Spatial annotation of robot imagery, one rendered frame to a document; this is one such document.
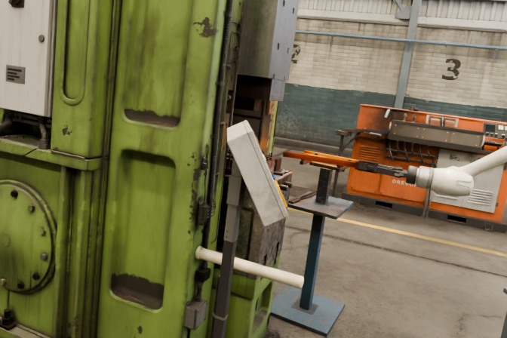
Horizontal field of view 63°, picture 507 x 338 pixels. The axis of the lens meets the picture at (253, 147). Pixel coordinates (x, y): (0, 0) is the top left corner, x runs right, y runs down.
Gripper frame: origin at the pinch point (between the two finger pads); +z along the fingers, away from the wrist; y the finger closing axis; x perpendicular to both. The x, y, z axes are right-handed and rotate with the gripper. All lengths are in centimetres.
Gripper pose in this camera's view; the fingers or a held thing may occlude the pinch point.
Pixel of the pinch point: (367, 166)
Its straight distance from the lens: 185.5
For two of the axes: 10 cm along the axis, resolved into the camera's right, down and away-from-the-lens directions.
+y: 3.6, -1.0, 9.3
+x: 1.3, -9.8, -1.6
